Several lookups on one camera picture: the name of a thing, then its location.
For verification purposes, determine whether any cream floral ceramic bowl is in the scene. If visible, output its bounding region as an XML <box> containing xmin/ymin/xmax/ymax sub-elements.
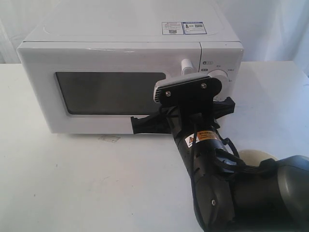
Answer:
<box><xmin>239</xmin><ymin>149</ymin><xmax>278</xmax><ymax>166</ymax></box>

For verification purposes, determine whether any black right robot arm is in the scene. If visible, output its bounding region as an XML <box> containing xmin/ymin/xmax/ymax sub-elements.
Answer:
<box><xmin>131</xmin><ymin>98</ymin><xmax>309</xmax><ymax>232</ymax></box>

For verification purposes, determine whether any white microwave door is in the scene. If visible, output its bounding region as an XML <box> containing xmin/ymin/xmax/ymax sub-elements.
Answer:
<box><xmin>17</xmin><ymin>42</ymin><xmax>201</xmax><ymax>134</ymax></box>

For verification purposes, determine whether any upper white control knob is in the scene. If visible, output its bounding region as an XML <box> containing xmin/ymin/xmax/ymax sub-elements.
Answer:
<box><xmin>208</xmin><ymin>70</ymin><xmax>229</xmax><ymax>85</ymax></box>

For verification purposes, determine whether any blue white warning sticker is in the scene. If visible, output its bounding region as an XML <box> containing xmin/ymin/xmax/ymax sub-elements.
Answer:
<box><xmin>161</xmin><ymin>22</ymin><xmax>207</xmax><ymax>35</ymax></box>

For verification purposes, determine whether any white microwave oven body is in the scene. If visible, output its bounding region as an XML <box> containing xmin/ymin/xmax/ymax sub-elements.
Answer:
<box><xmin>23</xmin><ymin>0</ymin><xmax>243</xmax><ymax>100</ymax></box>

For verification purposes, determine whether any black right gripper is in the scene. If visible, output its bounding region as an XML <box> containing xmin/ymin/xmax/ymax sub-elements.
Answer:
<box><xmin>130</xmin><ymin>97</ymin><xmax>236</xmax><ymax>143</ymax></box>

